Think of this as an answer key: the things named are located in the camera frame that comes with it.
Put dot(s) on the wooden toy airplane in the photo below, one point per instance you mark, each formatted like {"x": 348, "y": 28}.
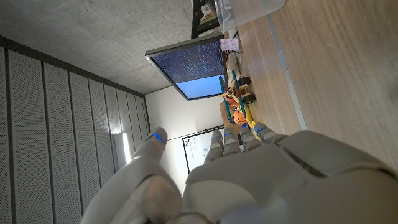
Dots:
{"x": 233, "y": 93}

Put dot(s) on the black computer monitor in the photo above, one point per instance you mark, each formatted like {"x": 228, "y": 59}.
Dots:
{"x": 192, "y": 68}

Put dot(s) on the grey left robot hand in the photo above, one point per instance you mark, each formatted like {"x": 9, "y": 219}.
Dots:
{"x": 267, "y": 180}

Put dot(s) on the clear plastic cup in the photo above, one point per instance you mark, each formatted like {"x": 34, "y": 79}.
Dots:
{"x": 245, "y": 11}

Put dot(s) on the black framed whiteboard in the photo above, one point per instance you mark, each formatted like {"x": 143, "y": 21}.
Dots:
{"x": 197, "y": 149}

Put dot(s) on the brown cardboard sheet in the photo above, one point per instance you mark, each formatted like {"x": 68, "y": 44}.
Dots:
{"x": 224, "y": 112}

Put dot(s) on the yellow toy banana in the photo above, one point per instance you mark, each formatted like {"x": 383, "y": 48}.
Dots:
{"x": 250, "y": 119}

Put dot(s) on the white paper note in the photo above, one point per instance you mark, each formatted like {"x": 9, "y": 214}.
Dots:
{"x": 229, "y": 44}

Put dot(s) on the small orange basketball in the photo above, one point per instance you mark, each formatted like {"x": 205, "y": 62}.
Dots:
{"x": 239, "y": 117}

